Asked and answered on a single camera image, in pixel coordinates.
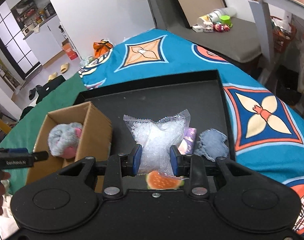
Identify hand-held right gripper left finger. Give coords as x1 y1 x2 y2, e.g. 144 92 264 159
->
57 144 143 197

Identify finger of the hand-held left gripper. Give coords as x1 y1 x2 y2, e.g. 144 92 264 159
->
0 147 29 154
0 151 49 169

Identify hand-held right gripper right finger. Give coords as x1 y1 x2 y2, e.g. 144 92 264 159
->
170 145 245 197

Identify watermelon slice toy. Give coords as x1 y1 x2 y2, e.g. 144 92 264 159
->
145 171 185 190

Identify clear bubble wrap bag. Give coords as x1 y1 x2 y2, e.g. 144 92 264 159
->
123 109 191 178

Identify blue denim pouch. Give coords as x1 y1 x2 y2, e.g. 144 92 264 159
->
194 128 229 162

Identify grey and pink plush toy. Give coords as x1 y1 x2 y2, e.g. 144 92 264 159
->
48 122 83 159

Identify brown cardboard box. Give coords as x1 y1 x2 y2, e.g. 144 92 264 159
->
25 101 113 193

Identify black tray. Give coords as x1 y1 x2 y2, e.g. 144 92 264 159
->
73 69 236 195

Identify purple tissue packet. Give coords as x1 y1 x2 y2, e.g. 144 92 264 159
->
178 127 198 155

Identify yellow pole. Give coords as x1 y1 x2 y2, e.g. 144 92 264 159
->
0 112 12 133

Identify green cloth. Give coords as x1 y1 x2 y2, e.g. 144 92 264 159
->
0 74 90 155

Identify pair of black slippers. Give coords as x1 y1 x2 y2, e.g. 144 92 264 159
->
29 85 43 100

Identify black chair back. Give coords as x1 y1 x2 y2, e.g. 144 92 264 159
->
37 76 66 103

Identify black framed glass door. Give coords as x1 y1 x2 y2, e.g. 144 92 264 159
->
0 0 42 80

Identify clear plastic bag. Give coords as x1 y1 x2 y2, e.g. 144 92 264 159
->
79 56 95 68

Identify teal printed blanket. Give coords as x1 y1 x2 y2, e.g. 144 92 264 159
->
78 29 304 238

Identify orange cardboard box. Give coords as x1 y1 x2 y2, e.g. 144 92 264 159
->
62 40 78 60

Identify orange bag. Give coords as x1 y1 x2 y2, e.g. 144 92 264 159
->
93 40 114 58

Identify dark bag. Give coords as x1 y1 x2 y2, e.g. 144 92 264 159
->
277 65 302 105

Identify kitchen shelf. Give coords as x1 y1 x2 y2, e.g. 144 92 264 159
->
10 0 58 34

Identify grey mattress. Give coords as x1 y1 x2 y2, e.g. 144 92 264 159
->
164 16 264 68

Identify green plastic cup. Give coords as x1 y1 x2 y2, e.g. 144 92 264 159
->
219 15 233 28

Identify white plastic jar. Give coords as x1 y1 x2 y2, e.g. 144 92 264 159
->
197 7 237 25

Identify dark grey upright panel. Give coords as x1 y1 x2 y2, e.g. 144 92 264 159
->
141 0 192 30

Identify red basket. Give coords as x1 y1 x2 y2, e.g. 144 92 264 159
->
270 16 297 53

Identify brown leaning board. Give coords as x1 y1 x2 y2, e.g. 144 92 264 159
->
167 0 227 28

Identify white table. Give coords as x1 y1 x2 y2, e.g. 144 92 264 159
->
244 0 304 80

